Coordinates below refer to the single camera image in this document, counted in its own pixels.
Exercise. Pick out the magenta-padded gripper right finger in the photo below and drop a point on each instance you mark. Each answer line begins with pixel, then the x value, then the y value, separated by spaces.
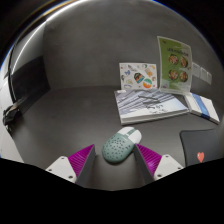
pixel 151 161

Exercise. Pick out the green menu stand sign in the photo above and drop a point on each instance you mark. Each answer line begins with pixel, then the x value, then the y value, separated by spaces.
pixel 174 66

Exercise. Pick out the green and white computer mouse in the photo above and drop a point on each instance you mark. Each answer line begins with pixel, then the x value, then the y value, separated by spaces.
pixel 119 144

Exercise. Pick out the black heart-print mouse pad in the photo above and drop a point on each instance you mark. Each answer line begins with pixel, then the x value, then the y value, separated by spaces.
pixel 200 145

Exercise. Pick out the black monitor panel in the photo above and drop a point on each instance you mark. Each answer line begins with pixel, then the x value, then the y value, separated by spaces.
pixel 29 81

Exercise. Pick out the black bag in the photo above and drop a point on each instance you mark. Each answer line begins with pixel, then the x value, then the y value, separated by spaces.
pixel 10 115

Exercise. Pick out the wall power outlets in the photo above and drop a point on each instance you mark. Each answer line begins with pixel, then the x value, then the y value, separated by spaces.
pixel 202 73

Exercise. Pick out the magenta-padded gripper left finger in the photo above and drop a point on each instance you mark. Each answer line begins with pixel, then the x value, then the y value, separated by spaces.
pixel 78 161

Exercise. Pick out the white and blue book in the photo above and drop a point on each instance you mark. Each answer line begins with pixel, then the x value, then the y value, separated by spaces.
pixel 202 107

